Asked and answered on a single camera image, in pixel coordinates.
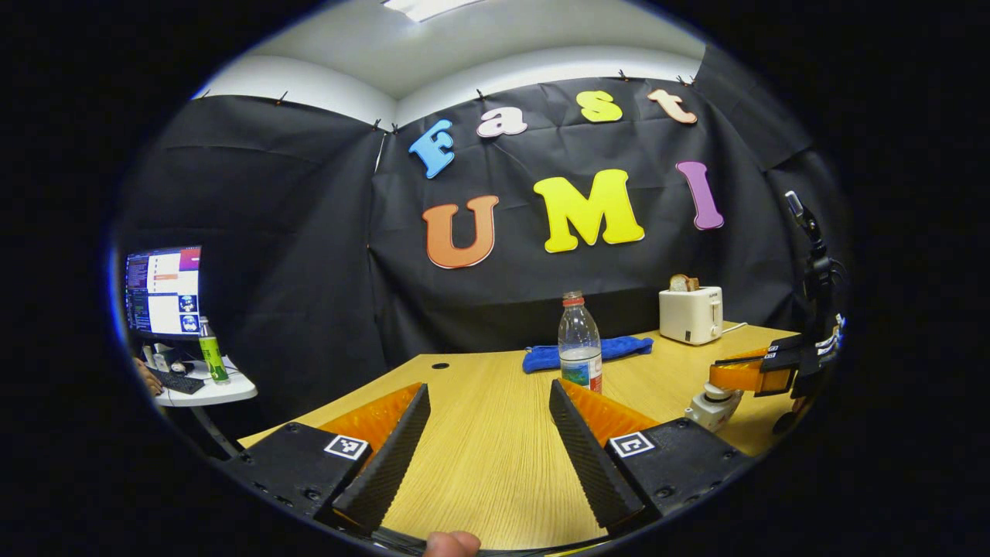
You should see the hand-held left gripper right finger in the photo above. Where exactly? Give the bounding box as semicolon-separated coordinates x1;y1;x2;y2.
548;378;753;536

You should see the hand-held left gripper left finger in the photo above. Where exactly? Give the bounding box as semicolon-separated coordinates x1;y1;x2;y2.
220;381;432;536

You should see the white teacup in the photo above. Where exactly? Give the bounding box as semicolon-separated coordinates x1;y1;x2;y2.
684;387;745;432

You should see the clear plastic water bottle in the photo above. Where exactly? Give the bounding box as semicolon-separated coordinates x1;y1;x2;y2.
558;291;603;394

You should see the green drink bottle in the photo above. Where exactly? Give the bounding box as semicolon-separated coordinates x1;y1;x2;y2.
198;316;230;384

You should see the white toaster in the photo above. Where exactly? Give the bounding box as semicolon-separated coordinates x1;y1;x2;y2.
659;286;725;346

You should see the blue towel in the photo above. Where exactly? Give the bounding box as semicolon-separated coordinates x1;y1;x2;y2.
522;335;654;374

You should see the white side table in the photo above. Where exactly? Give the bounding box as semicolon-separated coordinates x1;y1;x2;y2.
143;356;258;457

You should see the black backdrop cloth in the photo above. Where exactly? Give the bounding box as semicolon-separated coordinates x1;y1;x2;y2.
116;43;852;434

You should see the black keyboard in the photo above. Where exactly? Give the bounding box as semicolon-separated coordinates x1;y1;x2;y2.
147;366;207;395

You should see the computer monitor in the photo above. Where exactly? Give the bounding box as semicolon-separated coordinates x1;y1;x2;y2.
124;245;203;340

